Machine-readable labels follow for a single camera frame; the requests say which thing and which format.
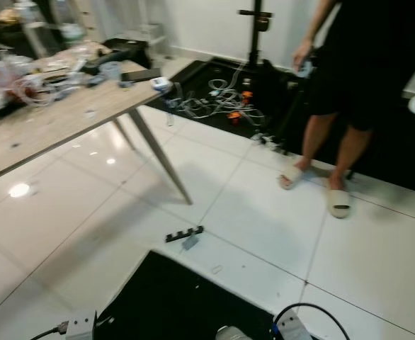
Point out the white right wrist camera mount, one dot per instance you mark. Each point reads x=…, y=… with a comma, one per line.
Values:
x=291, y=327

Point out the black bag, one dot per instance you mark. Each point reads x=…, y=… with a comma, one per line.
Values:
x=122, y=51

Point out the small orange tool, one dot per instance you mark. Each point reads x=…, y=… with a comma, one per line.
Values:
x=246, y=98
x=233, y=117

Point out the clear plastic bag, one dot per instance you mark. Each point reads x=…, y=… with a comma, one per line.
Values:
x=9, y=85

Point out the person in black clothes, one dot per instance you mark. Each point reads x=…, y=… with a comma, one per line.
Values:
x=370, y=64

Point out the black floor mat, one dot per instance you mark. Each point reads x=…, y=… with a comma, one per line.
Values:
x=179, y=297
x=399, y=159

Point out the white and blue device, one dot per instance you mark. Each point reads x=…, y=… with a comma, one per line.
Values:
x=161, y=84

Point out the flat black box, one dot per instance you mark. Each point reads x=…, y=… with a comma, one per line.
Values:
x=142, y=75

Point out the beige slipper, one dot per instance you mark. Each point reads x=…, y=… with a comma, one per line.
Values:
x=339, y=204
x=291, y=177

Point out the black tripod stand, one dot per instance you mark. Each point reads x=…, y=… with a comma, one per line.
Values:
x=257, y=35

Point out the light wooden table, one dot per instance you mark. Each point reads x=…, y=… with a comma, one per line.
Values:
x=52, y=131

